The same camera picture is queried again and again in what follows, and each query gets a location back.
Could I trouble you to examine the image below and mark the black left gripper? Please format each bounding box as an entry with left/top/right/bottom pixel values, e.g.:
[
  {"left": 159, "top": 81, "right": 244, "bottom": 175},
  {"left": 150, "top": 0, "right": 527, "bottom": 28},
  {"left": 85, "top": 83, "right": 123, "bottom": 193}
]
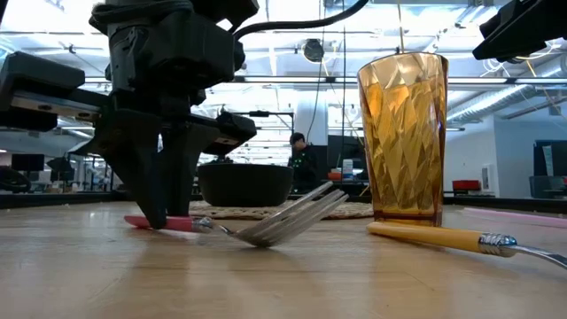
[{"left": 0, "top": 7, "right": 258, "bottom": 230}]

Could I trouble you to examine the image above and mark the pink-handled metal fork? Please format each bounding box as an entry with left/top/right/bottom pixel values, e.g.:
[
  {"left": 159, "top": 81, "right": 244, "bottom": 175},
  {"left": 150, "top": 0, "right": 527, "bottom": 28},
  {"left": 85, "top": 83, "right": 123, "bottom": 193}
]
[{"left": 123, "top": 181, "right": 350, "bottom": 249}]

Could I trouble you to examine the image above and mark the amber faceted plastic tumbler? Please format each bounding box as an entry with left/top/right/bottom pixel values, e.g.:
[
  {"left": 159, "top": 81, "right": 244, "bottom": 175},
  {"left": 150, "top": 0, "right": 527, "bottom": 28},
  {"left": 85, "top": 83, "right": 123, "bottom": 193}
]
[{"left": 357, "top": 51, "right": 450, "bottom": 228}]

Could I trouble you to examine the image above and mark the yellow-handled metal spoon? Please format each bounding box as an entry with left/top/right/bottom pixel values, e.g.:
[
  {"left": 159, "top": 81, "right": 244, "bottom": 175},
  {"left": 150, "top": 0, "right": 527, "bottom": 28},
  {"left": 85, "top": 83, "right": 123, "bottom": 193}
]
[{"left": 366, "top": 221, "right": 567, "bottom": 271}]

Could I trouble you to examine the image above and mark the black bowl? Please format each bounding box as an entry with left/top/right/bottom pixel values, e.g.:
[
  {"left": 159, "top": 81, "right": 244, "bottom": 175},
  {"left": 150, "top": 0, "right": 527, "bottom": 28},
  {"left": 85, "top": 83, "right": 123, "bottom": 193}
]
[{"left": 196, "top": 163, "right": 295, "bottom": 208}]

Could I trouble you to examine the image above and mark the round woven wicker placemat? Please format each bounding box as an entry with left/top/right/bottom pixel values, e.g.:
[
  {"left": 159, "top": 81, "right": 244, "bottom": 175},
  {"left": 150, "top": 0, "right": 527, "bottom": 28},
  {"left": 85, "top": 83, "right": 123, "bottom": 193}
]
[{"left": 187, "top": 199, "right": 375, "bottom": 222}]

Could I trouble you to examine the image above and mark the black cabinet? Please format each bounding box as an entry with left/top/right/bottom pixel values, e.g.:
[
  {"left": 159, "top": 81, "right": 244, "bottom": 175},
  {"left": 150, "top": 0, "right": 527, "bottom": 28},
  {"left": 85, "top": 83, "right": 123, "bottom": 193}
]
[{"left": 528, "top": 138, "right": 567, "bottom": 200}]

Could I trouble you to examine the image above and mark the person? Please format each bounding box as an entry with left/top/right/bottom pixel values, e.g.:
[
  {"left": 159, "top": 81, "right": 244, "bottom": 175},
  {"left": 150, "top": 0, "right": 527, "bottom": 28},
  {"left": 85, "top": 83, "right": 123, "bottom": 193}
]
[{"left": 287, "top": 131, "right": 321, "bottom": 195}]

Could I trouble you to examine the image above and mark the red storage bin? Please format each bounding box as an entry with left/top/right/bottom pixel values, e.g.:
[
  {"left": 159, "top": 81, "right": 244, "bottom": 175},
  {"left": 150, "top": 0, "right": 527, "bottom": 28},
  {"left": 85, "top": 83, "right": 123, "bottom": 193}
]
[{"left": 451, "top": 178, "right": 483, "bottom": 195}]

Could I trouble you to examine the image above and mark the yellow hose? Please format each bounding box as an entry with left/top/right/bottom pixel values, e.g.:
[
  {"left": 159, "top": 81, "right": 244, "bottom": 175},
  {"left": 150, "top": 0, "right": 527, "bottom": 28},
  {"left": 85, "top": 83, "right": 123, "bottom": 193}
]
[{"left": 395, "top": 0, "right": 408, "bottom": 55}]

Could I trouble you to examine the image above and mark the black ceiling cable reel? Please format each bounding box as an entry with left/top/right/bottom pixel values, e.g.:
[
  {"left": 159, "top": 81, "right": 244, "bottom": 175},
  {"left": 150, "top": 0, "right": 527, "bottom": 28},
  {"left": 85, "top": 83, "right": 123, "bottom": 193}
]
[{"left": 301, "top": 37, "right": 326, "bottom": 64}]

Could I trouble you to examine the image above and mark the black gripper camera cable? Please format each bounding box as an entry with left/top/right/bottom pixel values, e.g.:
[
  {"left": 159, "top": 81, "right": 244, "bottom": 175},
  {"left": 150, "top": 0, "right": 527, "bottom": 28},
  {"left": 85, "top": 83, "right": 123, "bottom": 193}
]
[{"left": 231, "top": 0, "right": 369, "bottom": 42}]

